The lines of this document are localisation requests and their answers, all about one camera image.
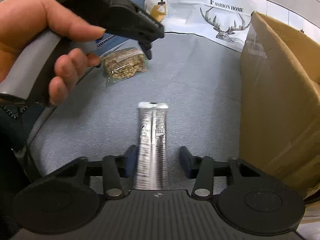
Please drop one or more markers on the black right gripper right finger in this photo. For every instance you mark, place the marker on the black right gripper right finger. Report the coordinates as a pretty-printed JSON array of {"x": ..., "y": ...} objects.
[{"x": 203, "y": 170}]

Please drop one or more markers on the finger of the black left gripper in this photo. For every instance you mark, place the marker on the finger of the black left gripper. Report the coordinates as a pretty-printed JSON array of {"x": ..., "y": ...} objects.
[{"x": 146, "y": 48}]

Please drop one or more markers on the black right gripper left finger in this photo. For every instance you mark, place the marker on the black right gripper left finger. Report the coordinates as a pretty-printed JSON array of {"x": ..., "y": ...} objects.
[{"x": 111, "y": 169}]

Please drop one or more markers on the silver foil snack packet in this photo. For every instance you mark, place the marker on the silver foil snack packet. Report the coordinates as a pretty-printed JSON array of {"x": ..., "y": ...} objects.
[{"x": 152, "y": 171}]

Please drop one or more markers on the person's left hand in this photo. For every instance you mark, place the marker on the person's left hand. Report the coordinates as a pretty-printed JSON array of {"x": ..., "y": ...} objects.
[{"x": 22, "y": 20}]

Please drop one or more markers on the clear bag of nuts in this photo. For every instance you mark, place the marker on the clear bag of nuts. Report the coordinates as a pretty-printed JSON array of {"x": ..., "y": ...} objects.
[{"x": 124, "y": 64}]

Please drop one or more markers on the blue sofa cushion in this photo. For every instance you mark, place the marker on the blue sofa cushion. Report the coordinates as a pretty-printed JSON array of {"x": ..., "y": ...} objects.
[{"x": 118, "y": 17}]

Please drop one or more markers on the deer print sofa cover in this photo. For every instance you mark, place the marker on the deer print sofa cover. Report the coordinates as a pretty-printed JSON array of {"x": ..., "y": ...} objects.
[{"x": 197, "y": 75}]

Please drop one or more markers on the brown cardboard box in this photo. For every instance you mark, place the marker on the brown cardboard box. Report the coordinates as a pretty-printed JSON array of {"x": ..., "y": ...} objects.
[{"x": 279, "y": 130}]

